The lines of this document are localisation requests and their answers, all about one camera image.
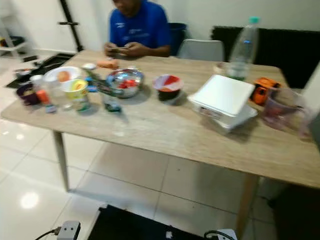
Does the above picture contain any person in blue shirt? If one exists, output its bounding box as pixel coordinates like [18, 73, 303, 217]
[104, 0, 173, 58]

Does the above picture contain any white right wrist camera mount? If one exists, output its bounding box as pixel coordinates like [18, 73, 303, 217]
[217, 229, 239, 240]

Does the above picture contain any blue chair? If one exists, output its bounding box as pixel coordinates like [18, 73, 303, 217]
[168, 22, 189, 55]

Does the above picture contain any small beige bowl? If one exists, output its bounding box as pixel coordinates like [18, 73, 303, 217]
[212, 62, 231, 75]

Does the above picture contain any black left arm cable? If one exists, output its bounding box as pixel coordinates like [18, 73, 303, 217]
[34, 227, 62, 240]

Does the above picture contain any black stand pole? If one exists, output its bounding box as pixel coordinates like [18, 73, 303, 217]
[57, 0, 85, 53]

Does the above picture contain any small blue packet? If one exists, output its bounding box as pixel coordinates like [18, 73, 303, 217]
[85, 77, 99, 94]

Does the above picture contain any red white noodle cup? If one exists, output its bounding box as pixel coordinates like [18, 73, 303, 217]
[152, 74, 185, 103]

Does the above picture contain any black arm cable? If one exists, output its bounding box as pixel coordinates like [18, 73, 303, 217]
[204, 230, 236, 240]
[34, 227, 62, 240]

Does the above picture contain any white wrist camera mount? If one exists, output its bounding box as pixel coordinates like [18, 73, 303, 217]
[217, 229, 239, 240]
[56, 221, 82, 240]

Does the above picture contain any small white capped bottle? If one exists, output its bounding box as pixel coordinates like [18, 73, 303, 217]
[30, 75, 57, 114]

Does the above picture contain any clear pink measuring jug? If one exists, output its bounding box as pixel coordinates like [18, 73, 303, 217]
[262, 87, 312, 139]

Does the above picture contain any clear teal capped water bottle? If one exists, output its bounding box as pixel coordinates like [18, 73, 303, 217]
[226, 16, 261, 81]

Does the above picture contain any white shelf rack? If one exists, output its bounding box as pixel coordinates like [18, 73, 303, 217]
[0, 7, 31, 59]

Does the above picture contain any steel bowl with red food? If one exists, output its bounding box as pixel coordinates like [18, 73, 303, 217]
[106, 68, 145, 99]

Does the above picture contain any black ribbed sofa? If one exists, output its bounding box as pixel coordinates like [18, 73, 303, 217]
[211, 26, 320, 90]

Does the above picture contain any black floor mat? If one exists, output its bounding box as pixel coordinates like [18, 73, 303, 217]
[6, 52, 76, 90]

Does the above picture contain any grey chair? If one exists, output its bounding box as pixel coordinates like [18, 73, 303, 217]
[176, 39, 225, 63]

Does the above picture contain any clear glass jar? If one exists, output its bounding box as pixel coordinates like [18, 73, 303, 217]
[50, 80, 71, 110]

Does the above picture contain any dark purple cup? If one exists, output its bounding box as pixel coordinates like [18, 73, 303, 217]
[16, 83, 37, 107]

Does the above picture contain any white foam food box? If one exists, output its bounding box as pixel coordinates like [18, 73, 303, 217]
[187, 74, 261, 132]

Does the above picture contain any orange sausage shaped food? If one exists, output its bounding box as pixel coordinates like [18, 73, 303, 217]
[96, 59, 120, 70]

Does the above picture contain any orange and black device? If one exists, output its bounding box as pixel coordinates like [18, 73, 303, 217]
[251, 77, 281, 106]

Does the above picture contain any white bowl with orange fruit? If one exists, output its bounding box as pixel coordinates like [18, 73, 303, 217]
[43, 66, 82, 85]

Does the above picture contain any small metal dish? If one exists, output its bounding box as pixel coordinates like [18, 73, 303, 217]
[13, 69, 31, 82]

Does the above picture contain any yellow green paper cup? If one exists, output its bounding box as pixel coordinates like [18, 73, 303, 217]
[64, 79, 91, 112]

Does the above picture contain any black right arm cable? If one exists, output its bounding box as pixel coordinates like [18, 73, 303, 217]
[204, 230, 236, 240]

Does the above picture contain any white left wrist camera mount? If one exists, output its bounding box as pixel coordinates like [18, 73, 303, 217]
[56, 221, 82, 240]

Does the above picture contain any light wooden dining table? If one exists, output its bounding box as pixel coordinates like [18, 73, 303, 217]
[0, 49, 320, 238]

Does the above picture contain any dark green packet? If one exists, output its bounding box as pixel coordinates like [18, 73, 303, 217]
[93, 70, 124, 114]

